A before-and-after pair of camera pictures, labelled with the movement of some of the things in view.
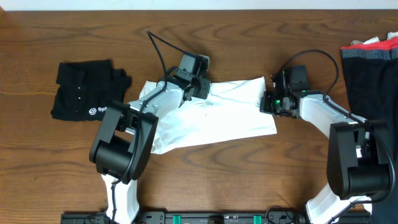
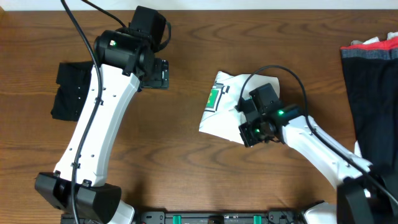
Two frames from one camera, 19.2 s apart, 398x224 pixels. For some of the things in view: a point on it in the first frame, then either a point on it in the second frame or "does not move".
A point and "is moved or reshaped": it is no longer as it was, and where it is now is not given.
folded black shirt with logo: [85, 88] does not move
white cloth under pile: [390, 35] does not move
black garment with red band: [370, 79] does not move
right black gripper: [265, 106] → [249, 141]
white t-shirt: [232, 112] is moved or reshaped
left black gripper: [203, 93] → [159, 79]
